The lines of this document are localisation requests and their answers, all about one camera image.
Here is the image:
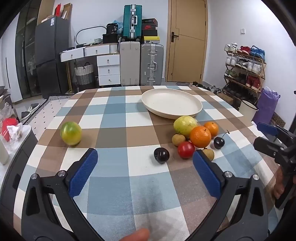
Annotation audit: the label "purple bag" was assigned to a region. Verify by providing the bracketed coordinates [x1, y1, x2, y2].
[252, 87, 281, 127]

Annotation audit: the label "dark stemless cherry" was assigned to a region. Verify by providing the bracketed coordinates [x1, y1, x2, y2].
[154, 148, 170, 164]

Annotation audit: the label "blue plastic bag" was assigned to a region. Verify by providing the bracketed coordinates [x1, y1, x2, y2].
[112, 20, 124, 33]

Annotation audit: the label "small orange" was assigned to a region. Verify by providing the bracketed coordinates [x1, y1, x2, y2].
[203, 122, 219, 137]

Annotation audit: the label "black storage box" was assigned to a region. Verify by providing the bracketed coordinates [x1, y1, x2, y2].
[102, 34, 122, 44]

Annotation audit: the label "white bucket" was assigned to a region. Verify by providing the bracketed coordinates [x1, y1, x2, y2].
[239, 100, 259, 122]

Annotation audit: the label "white bottle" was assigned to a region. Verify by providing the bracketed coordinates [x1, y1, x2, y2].
[0, 139, 10, 165]

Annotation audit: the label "dark cherry with stem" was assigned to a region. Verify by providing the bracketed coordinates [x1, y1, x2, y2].
[213, 130, 230, 149]

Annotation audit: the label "green speckled passion fruit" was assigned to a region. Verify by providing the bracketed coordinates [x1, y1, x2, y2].
[60, 122, 82, 146]

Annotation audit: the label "beige suitcase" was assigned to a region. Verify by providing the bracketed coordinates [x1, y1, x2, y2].
[120, 41, 141, 87]

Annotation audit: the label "wooden shoe rack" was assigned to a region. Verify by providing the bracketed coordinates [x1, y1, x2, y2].
[223, 43, 267, 103]

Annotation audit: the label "plain black shoe box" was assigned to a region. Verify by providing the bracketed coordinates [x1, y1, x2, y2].
[142, 29, 160, 37]

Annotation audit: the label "rows of racked sneakers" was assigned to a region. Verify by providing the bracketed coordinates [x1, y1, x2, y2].
[224, 43, 266, 100]

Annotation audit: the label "brown longan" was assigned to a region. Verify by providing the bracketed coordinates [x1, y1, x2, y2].
[202, 148, 215, 161]
[171, 134, 186, 147]

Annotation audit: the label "person's left hand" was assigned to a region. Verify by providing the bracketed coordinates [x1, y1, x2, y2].
[120, 228, 150, 241]

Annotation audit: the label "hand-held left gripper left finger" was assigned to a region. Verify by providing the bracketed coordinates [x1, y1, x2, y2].
[21, 148, 109, 241]

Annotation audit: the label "dark grey refrigerator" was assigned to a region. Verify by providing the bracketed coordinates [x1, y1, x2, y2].
[35, 16, 70, 99]

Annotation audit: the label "wooden door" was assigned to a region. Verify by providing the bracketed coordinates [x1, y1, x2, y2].
[167, 0, 207, 82]

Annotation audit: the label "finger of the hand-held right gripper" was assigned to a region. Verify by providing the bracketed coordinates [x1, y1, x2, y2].
[257, 122, 296, 145]
[253, 137, 288, 160]

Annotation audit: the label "red tomato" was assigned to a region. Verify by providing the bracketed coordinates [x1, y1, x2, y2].
[178, 141, 195, 159]

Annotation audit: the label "brown cardboard pieces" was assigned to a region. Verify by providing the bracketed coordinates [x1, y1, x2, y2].
[61, 3, 73, 20]

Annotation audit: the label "patterned beige rug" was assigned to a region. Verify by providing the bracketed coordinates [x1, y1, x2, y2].
[20, 94, 74, 131]

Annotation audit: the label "brown doormat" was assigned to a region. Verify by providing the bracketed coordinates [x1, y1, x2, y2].
[272, 112, 287, 126]

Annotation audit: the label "oval metal hoop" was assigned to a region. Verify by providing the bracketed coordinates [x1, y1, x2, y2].
[75, 26, 107, 45]

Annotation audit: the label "clear plastic bags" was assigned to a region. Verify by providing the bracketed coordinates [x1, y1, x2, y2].
[0, 102, 23, 144]

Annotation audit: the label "teal suitcase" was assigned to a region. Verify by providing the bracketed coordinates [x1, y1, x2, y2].
[122, 5, 142, 42]

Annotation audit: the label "checkered tablecloth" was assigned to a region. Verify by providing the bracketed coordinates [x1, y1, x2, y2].
[13, 85, 281, 241]

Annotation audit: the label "large orange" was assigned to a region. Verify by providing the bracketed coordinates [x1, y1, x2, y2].
[190, 126, 212, 148]

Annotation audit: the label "yellow-green guava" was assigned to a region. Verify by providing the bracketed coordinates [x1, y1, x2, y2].
[173, 115, 198, 139]

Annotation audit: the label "woven laundry basket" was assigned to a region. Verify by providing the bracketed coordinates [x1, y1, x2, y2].
[74, 62, 95, 86]

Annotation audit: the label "dark glass-door cabinet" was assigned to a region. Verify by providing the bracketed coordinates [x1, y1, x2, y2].
[15, 0, 44, 99]

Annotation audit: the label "person's right hand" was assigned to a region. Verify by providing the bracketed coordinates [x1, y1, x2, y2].
[273, 166, 285, 200]

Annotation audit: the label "scattered shoes pile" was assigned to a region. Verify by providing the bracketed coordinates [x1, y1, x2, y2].
[191, 81, 223, 93]

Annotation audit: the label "white drawer dresser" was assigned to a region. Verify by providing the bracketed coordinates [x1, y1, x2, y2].
[60, 43, 121, 87]

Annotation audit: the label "pair of grey slippers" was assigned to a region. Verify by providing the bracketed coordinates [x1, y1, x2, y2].
[21, 103, 40, 121]

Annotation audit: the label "silver suitcase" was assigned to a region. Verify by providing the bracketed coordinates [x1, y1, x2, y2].
[140, 43, 164, 86]

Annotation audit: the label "black paper bag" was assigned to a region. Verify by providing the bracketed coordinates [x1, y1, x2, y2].
[106, 23, 119, 35]

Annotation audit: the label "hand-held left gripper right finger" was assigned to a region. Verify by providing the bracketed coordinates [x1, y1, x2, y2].
[185, 149, 270, 241]

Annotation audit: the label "cream round plate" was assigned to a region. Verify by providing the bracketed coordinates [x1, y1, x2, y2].
[141, 89, 203, 119]

